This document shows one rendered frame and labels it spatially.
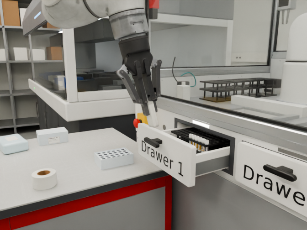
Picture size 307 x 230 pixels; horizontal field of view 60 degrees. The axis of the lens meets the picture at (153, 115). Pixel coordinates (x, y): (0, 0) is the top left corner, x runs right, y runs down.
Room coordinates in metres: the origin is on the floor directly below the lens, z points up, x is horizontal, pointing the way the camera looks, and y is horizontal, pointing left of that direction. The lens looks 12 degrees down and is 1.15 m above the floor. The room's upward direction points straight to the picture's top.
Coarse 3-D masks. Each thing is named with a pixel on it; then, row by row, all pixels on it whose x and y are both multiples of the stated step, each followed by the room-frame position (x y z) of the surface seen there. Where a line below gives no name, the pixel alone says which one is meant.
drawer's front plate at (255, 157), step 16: (240, 144) 0.66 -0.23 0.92; (240, 160) 0.66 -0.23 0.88; (256, 160) 0.61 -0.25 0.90; (272, 160) 0.58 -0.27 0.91; (288, 160) 0.54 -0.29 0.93; (240, 176) 0.65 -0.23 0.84; (256, 176) 0.61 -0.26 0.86; (272, 176) 0.57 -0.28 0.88; (304, 176) 0.51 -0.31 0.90; (272, 192) 0.57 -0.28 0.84; (304, 192) 0.51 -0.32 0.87; (304, 208) 0.50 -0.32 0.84
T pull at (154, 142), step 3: (144, 138) 0.76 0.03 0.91; (147, 138) 0.75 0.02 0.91; (156, 138) 0.75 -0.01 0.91; (147, 141) 0.74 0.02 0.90; (150, 141) 0.73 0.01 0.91; (153, 141) 0.72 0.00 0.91; (156, 141) 0.73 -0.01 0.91; (159, 141) 0.73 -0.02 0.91; (150, 144) 0.72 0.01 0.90; (153, 144) 0.71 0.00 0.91; (156, 144) 0.70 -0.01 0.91; (156, 147) 0.70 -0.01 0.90
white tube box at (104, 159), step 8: (96, 152) 0.94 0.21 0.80; (104, 152) 0.95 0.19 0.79; (112, 152) 0.94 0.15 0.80; (120, 152) 0.94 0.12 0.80; (128, 152) 0.94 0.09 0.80; (96, 160) 0.91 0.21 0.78; (104, 160) 0.87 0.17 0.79; (112, 160) 0.88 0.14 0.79; (120, 160) 0.90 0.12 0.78; (128, 160) 0.91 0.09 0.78; (104, 168) 0.87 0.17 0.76
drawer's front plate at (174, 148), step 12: (144, 132) 0.83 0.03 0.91; (156, 132) 0.77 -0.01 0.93; (144, 144) 0.83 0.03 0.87; (168, 144) 0.71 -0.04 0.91; (180, 144) 0.66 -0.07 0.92; (144, 156) 0.83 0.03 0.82; (156, 156) 0.77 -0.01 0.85; (168, 156) 0.71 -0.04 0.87; (180, 156) 0.66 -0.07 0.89; (192, 156) 0.63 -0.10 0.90; (168, 168) 0.71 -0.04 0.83; (192, 168) 0.63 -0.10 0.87; (180, 180) 0.66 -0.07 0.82; (192, 180) 0.63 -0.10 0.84
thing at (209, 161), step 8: (176, 128) 0.93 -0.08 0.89; (184, 128) 0.93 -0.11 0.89; (176, 136) 0.92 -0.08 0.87; (208, 152) 0.68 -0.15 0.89; (216, 152) 0.69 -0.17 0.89; (224, 152) 0.71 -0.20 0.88; (200, 160) 0.66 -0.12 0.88; (208, 160) 0.67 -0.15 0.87; (216, 160) 0.69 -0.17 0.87; (224, 160) 0.70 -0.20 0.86; (200, 168) 0.66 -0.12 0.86; (208, 168) 0.68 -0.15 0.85; (216, 168) 0.69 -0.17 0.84; (224, 168) 0.71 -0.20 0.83
